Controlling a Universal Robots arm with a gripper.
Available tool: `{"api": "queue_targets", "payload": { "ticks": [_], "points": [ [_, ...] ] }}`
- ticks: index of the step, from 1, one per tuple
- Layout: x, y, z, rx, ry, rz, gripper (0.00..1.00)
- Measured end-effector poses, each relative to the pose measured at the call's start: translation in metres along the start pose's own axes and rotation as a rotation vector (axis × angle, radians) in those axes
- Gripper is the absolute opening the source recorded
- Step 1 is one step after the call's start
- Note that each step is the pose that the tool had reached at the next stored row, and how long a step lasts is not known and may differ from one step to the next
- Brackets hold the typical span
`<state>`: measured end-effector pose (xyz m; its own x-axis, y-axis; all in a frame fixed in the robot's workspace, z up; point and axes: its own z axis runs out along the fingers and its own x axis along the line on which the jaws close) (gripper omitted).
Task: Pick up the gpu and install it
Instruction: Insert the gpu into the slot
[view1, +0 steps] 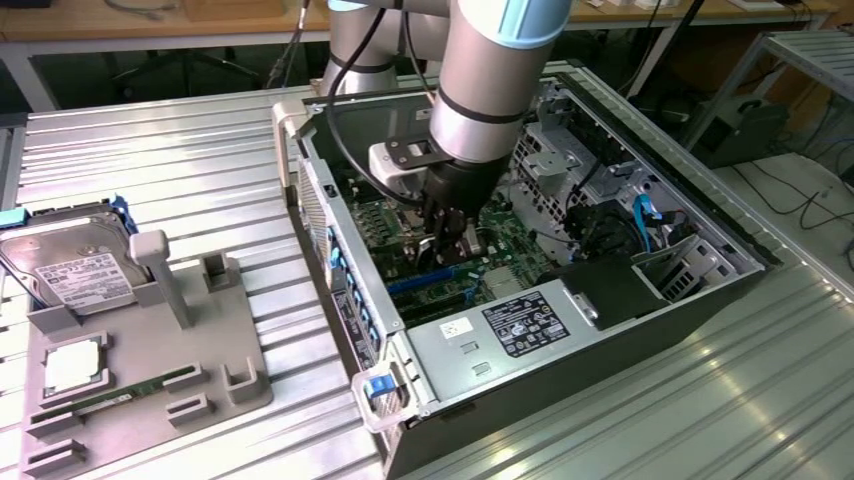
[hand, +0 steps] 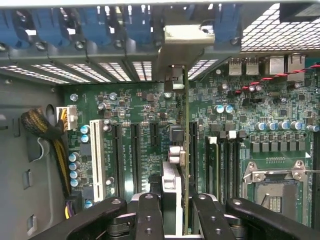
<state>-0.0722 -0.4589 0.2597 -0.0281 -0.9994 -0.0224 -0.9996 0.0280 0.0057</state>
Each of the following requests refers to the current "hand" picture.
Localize thin locking lever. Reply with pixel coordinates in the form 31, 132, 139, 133
252, 169, 320, 175

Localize open PC case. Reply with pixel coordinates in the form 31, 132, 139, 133
0, 0, 320, 240

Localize yellow black sleeved cable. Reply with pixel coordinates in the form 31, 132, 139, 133
21, 108, 74, 219

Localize CPU socket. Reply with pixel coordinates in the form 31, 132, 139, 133
242, 159, 313, 226

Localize green motherboard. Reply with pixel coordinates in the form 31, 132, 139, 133
61, 58, 320, 231

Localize short black expansion slot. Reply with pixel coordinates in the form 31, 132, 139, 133
149, 122, 160, 148

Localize white power connector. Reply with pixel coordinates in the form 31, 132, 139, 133
56, 106, 78, 131

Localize white expansion slot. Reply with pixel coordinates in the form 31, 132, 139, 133
89, 119, 107, 202

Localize twisted red black wire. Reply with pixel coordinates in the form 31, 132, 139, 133
234, 63, 320, 95

